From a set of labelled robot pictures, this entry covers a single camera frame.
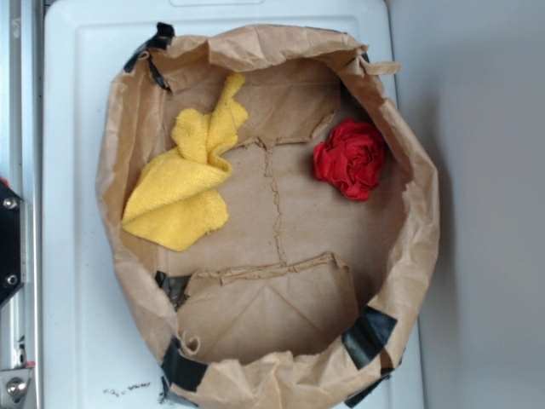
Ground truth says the aluminium frame rail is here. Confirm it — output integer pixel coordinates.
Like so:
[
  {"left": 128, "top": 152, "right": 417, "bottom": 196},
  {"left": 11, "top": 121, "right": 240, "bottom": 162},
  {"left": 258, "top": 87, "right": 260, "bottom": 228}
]
[{"left": 1, "top": 1, "right": 44, "bottom": 408}]

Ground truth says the black tape strip bottom left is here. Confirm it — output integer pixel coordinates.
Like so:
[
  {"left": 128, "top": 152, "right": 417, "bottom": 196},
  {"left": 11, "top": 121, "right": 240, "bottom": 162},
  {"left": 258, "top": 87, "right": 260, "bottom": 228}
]
[{"left": 161, "top": 337, "right": 209, "bottom": 392}]

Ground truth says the black metal bracket plate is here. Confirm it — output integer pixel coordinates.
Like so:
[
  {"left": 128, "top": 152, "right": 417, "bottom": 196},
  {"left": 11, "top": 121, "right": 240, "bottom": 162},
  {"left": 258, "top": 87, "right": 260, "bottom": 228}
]
[{"left": 0, "top": 177, "right": 26, "bottom": 308}]

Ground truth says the crumpled red paper ball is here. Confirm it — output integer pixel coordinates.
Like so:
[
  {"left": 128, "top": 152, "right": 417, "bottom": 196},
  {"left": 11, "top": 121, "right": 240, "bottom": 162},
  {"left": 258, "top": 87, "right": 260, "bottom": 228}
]
[{"left": 313, "top": 118, "right": 386, "bottom": 202}]

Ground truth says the silver corner bracket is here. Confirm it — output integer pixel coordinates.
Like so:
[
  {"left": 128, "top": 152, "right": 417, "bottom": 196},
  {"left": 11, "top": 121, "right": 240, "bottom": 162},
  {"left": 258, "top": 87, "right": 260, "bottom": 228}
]
[{"left": 0, "top": 368, "right": 36, "bottom": 409}]

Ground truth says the yellow microfiber cloth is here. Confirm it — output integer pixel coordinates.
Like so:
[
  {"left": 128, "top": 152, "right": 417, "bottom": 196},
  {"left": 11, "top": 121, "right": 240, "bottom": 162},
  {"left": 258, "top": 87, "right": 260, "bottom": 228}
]
[{"left": 121, "top": 73, "right": 249, "bottom": 251}]

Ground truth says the white plastic tray lid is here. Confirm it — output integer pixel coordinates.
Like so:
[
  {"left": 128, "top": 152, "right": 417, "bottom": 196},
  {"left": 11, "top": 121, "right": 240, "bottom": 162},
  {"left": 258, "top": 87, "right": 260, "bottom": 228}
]
[{"left": 41, "top": 0, "right": 428, "bottom": 409}]

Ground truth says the black tape strip bottom right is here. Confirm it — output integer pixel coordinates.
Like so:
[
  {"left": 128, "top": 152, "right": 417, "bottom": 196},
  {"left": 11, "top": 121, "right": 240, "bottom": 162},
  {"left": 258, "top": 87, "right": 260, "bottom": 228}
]
[{"left": 341, "top": 307, "right": 398, "bottom": 370}]

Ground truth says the black tape strip top left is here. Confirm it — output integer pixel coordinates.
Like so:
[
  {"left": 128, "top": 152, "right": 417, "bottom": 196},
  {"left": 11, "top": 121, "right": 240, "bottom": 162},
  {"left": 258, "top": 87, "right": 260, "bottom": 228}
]
[{"left": 123, "top": 22, "right": 175, "bottom": 92}]

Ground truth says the brown paper bag basin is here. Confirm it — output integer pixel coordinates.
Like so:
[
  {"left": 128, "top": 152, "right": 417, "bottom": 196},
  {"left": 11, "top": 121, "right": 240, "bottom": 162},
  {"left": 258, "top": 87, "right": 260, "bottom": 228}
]
[{"left": 96, "top": 25, "right": 439, "bottom": 408}]

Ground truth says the black tape strip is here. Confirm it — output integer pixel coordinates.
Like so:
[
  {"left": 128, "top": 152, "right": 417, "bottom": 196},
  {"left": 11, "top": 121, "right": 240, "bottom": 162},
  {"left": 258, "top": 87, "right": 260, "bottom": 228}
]
[
  {"left": 341, "top": 307, "right": 398, "bottom": 370},
  {"left": 161, "top": 337, "right": 209, "bottom": 392},
  {"left": 123, "top": 22, "right": 175, "bottom": 92}
]

